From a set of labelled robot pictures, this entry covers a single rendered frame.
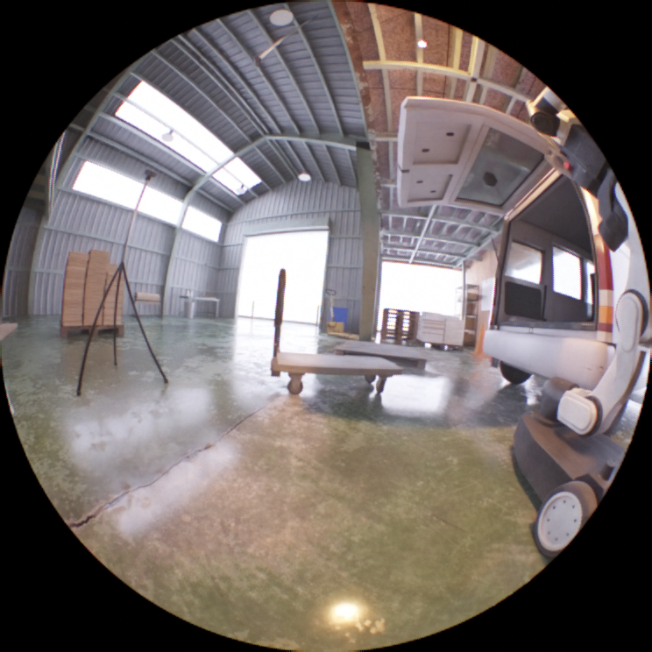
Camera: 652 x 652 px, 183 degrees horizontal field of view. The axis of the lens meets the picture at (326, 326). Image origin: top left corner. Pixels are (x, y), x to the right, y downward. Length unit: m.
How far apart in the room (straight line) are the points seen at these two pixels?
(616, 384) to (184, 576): 1.14
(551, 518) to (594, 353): 0.79
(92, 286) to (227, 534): 3.30
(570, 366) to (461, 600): 1.12
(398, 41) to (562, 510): 2.83
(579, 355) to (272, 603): 1.42
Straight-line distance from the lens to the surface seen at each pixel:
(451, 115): 1.49
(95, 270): 3.51
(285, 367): 1.19
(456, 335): 5.23
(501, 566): 0.67
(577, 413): 0.90
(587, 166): 0.99
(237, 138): 8.71
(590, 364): 1.28
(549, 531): 0.74
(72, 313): 3.45
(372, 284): 4.31
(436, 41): 2.53
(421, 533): 0.63
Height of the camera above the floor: 0.50
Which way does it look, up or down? 3 degrees down
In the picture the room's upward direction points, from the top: 5 degrees clockwise
